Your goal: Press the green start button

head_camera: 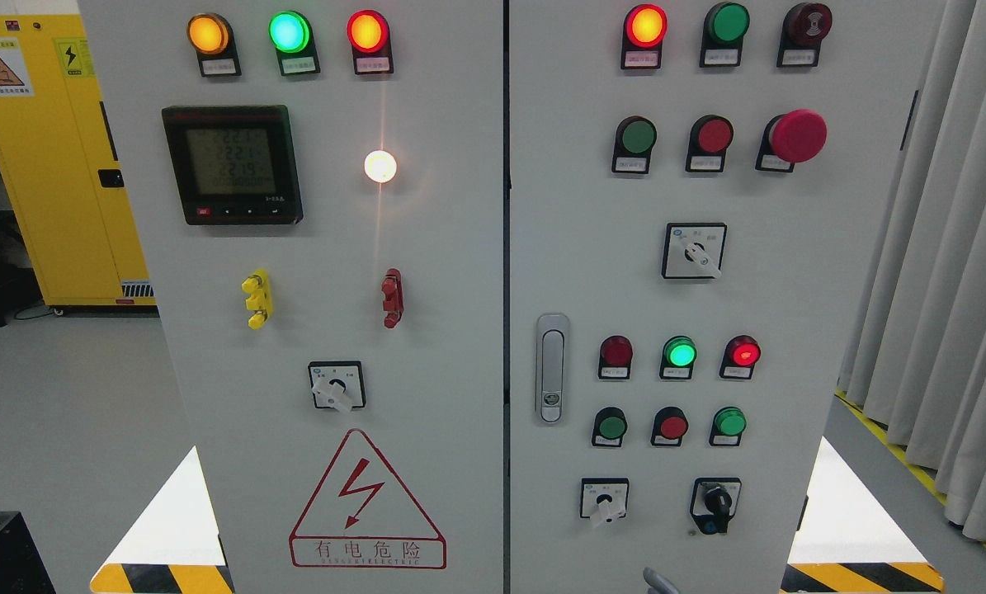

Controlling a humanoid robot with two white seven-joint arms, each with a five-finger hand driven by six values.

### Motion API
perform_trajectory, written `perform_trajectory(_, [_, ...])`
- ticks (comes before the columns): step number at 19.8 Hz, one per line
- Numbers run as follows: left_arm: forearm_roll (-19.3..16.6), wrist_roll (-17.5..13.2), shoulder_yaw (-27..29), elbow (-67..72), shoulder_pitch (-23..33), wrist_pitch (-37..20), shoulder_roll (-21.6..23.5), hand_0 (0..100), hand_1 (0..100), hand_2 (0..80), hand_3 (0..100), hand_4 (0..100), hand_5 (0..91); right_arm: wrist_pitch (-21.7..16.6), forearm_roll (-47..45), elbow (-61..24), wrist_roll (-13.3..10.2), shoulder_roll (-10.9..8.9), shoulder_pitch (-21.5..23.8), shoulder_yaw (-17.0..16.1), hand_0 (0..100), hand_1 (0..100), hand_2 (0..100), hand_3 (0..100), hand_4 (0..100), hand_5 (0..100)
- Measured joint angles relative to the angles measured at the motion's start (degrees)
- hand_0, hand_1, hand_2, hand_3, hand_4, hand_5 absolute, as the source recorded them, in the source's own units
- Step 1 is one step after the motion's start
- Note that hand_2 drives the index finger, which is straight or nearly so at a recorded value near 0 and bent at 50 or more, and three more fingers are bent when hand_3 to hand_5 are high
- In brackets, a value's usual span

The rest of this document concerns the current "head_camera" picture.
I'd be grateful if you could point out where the dark green push button lower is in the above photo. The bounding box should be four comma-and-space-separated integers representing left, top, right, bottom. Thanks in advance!
590, 407, 628, 448

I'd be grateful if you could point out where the green push button upper row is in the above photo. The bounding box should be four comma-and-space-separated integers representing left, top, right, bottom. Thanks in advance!
611, 115, 658, 174

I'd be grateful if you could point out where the red push button lower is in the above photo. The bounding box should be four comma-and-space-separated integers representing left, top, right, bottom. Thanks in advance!
649, 406, 689, 447

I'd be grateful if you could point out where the bright green push button lower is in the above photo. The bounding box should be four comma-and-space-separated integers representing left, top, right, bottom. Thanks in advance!
708, 406, 747, 447

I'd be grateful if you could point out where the red push button upper row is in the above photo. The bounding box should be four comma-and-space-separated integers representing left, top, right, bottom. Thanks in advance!
685, 114, 734, 173

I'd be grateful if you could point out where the red mushroom emergency stop button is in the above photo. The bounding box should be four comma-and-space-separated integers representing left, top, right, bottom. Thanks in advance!
754, 109, 828, 173

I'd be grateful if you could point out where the grey electrical control cabinet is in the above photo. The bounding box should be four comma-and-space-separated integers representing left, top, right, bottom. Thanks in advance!
78, 0, 947, 594

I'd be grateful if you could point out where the red terminal connector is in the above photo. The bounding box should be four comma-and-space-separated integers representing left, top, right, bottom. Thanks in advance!
380, 268, 403, 328

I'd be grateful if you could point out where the dark red indicator light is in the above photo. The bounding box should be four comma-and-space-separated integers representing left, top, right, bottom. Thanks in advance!
597, 335, 635, 380

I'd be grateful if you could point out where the white glowing indicator light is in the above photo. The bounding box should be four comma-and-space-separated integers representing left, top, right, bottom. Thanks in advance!
363, 149, 399, 184

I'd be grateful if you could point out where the lit green indicator light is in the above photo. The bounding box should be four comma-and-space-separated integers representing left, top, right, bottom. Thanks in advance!
658, 335, 697, 380

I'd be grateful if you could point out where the yellow terminal connector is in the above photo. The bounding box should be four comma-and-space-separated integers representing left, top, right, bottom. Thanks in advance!
241, 268, 274, 330

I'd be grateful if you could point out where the lit red indicator light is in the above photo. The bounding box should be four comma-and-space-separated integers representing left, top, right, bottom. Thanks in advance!
719, 335, 762, 380

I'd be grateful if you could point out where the red electric hazard warning sticker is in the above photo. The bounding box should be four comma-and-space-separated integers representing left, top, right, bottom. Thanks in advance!
289, 428, 447, 570

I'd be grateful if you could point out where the black digital power meter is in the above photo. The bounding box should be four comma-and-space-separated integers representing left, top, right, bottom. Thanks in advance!
162, 105, 304, 225

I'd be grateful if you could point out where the red indicator light top left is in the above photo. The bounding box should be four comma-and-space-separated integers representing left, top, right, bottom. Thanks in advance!
346, 10, 394, 75

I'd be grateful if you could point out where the red indicator light top right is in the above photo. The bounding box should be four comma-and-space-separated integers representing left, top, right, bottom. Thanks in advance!
620, 3, 668, 70

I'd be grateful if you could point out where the green indicator light top left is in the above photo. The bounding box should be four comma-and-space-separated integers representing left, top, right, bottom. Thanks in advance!
267, 10, 322, 78

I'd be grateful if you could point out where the dark green indicator light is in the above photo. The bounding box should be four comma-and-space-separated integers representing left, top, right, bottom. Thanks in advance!
699, 2, 752, 68

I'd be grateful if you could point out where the amber indicator light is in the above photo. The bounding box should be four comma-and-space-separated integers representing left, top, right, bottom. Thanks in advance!
187, 12, 243, 78

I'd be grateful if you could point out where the dark red buzzer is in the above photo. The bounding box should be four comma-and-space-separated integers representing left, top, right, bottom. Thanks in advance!
776, 2, 833, 68

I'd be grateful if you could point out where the grey curtain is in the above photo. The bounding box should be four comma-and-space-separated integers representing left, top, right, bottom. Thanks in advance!
838, 1, 986, 542

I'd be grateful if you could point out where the yellow safety storage cabinet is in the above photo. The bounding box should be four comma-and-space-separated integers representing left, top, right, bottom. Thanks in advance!
0, 14, 154, 309

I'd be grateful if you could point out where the black box bottom left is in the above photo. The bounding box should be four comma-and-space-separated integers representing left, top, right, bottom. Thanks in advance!
0, 511, 55, 593

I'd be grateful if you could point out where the grey cabinet door handle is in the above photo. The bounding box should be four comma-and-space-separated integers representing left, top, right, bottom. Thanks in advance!
535, 313, 569, 422

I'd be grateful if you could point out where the left door rotary selector switch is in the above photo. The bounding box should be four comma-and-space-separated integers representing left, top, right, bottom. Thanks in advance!
308, 361, 366, 413

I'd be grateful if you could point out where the upper right rotary selector switch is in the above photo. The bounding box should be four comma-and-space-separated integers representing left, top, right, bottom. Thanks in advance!
661, 222, 728, 281

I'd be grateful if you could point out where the lower white rotary selector switch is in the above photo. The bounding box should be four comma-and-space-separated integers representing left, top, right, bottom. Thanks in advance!
578, 477, 630, 529

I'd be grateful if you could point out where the black knob selector switch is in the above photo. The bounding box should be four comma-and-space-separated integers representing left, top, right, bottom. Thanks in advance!
690, 477, 742, 536

